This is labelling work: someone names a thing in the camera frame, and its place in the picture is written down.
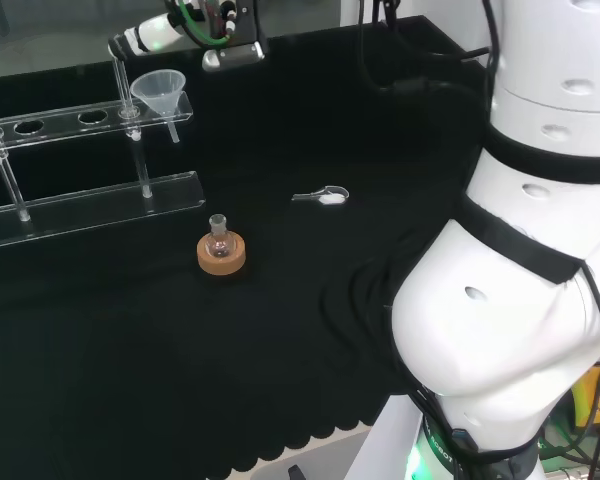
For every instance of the yellow stop button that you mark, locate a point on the yellow stop button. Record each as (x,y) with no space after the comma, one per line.
(585,400)

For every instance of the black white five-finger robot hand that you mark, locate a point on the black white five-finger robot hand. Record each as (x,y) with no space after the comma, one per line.
(155,35)

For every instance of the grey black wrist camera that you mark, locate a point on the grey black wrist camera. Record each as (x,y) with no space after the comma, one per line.
(230,57)

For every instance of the small glass round-bottom flask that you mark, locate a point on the small glass round-bottom flask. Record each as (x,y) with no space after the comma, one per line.
(219,244)

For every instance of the black bench cloth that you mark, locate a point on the black bench cloth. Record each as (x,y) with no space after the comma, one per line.
(130,375)

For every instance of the clear acrylic funnel stand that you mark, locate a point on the clear acrylic funnel stand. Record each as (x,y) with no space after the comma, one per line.
(80,210)

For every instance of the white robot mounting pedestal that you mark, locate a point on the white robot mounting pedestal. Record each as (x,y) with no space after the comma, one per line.
(380,450)

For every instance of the clear plastic funnel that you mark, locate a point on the clear plastic funnel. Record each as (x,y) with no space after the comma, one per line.
(157,92)

